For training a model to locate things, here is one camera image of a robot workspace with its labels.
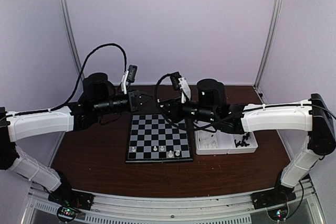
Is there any right aluminium frame post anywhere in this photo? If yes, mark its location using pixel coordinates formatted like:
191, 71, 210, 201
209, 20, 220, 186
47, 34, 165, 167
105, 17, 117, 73
254, 0, 283, 90

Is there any black grey chess board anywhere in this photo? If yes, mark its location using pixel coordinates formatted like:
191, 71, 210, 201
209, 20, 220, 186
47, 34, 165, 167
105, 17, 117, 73
125, 114, 193, 163

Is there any left black cable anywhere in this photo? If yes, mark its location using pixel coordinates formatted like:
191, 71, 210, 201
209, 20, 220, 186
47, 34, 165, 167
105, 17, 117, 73
47, 43, 129, 125

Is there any right controller board with LEDs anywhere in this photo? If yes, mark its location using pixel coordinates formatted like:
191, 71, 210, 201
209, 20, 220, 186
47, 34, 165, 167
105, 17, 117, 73
267, 207, 289, 221

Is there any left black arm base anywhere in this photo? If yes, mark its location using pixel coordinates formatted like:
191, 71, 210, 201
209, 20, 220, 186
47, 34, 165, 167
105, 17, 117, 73
48, 183, 94, 210

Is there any aluminium front rail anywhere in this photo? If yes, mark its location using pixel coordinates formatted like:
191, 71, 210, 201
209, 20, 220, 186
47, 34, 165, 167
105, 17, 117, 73
23, 179, 323, 224

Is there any black chess pieces lower pile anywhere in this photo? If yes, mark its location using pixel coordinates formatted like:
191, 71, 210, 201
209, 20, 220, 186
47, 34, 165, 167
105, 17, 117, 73
234, 133, 250, 148

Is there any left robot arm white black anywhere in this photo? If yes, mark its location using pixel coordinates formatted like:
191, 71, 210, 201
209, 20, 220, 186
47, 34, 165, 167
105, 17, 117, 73
1, 73, 142, 205

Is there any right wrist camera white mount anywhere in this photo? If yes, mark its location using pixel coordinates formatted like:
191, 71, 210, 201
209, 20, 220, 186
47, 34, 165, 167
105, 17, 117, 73
170, 72, 192, 103

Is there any left aluminium frame post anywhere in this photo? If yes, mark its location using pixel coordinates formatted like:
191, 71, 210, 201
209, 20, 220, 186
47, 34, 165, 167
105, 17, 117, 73
60, 0, 85, 79

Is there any white chess pieces lower pile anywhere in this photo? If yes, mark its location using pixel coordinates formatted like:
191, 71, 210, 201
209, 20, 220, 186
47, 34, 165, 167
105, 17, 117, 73
199, 134, 218, 149

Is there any aluminium frame post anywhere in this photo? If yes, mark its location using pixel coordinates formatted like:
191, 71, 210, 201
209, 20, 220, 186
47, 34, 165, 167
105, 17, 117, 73
254, 0, 283, 90
60, 0, 85, 79

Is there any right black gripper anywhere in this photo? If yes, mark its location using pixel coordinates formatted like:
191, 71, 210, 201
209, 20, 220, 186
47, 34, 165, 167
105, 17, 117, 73
155, 96, 217, 124

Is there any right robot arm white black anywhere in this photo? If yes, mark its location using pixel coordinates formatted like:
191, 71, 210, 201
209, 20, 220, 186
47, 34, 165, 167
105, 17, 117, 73
154, 72, 335, 204

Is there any controller board with leds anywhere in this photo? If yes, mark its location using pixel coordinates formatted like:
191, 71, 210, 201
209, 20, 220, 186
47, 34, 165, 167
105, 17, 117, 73
267, 207, 289, 221
56, 206, 78, 222

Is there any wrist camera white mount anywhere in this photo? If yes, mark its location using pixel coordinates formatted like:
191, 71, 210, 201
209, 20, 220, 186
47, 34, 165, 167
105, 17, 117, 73
121, 65, 138, 94
170, 72, 192, 103

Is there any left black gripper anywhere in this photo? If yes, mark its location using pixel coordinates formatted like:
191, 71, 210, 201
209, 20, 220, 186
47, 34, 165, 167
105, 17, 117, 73
93, 89, 157, 115

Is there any left controller board with LEDs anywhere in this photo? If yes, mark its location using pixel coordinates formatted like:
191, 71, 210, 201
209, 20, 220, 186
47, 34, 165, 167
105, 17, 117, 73
56, 206, 78, 222

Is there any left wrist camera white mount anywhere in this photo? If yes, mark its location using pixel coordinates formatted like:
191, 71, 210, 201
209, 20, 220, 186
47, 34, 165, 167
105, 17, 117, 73
121, 65, 138, 94

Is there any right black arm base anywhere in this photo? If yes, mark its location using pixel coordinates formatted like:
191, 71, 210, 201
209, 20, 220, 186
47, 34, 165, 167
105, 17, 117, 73
251, 180, 296, 209

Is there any white divided plastic tray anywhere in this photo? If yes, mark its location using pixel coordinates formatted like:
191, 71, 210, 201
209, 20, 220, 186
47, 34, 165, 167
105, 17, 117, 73
194, 127, 258, 155

